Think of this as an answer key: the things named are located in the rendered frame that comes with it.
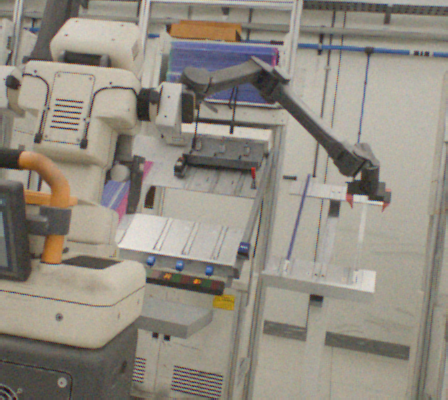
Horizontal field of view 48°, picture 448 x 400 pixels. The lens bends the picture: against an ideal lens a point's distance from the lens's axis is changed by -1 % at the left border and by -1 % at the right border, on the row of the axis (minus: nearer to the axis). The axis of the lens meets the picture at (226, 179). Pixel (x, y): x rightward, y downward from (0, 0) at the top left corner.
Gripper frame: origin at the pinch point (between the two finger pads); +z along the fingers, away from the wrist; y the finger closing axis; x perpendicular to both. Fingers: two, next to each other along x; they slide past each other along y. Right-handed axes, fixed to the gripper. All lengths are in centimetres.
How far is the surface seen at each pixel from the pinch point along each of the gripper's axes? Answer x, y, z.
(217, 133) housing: -47, 69, 11
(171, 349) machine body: 31, 74, 67
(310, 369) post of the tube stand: 38, 13, 44
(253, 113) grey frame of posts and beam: -58, 55, 7
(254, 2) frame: -98, 61, -28
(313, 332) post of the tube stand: 29.1, 13.8, 34.7
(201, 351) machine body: 29, 61, 67
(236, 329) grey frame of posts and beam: 34, 40, 33
